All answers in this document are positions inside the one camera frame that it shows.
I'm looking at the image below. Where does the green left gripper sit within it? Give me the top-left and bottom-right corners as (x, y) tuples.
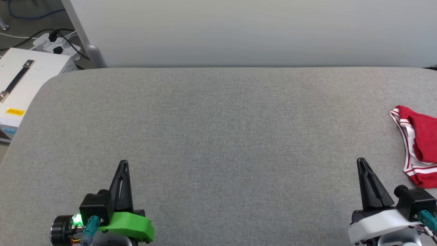
(51, 160), (155, 246)

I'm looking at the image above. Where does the blue cable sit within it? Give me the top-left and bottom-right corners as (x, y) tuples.
(8, 0), (66, 20)

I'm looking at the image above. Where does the black strap handle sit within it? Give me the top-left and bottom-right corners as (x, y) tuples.
(0, 60), (35, 103)

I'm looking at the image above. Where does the black power cable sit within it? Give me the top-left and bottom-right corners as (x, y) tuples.
(0, 28), (91, 61)

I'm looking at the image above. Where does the white equipment box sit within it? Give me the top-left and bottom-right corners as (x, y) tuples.
(0, 48), (78, 142)

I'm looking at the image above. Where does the white power strip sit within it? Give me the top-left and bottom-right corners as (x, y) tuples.
(33, 32), (82, 57)

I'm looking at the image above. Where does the right camera teal plug cable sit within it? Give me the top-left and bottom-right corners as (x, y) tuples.
(417, 210), (437, 238)

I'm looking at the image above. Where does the black cable with teal plug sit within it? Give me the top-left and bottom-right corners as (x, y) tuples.
(81, 215), (100, 246)

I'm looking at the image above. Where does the grey metal partition post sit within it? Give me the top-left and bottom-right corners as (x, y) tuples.
(61, 0), (107, 68)

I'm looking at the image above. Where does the red white-trimmed garment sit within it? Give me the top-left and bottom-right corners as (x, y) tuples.
(389, 105), (437, 189)

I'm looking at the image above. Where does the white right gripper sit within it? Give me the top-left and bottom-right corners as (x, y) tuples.
(348, 158), (422, 245)

